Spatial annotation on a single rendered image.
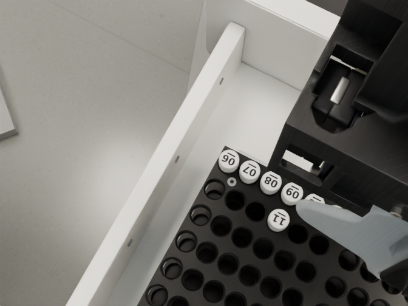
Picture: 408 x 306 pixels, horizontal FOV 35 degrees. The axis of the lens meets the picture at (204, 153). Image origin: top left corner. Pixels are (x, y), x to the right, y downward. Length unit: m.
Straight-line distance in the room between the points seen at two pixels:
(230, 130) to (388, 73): 0.31
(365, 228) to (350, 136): 0.09
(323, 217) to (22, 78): 1.20
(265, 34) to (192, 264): 0.16
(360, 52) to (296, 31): 0.22
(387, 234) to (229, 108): 0.24
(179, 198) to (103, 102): 0.93
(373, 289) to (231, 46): 0.18
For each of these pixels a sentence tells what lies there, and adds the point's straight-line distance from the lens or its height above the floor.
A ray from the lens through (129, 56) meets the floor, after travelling 1.42.
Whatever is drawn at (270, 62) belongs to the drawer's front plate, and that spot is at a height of 0.86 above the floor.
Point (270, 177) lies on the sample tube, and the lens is 0.39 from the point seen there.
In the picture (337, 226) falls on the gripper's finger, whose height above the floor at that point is 1.02.
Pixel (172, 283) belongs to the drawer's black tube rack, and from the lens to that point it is 0.39.
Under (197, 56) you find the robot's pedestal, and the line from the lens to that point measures 1.39.
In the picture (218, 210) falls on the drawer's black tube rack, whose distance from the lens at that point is 0.40.
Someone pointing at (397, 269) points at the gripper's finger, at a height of 1.04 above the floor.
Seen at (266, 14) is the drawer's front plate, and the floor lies 0.92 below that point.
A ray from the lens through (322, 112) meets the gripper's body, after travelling 0.20.
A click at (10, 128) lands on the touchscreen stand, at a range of 1.38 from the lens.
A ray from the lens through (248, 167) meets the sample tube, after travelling 0.39.
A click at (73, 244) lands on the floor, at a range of 1.32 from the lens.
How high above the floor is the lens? 1.29
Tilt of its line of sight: 75 degrees down
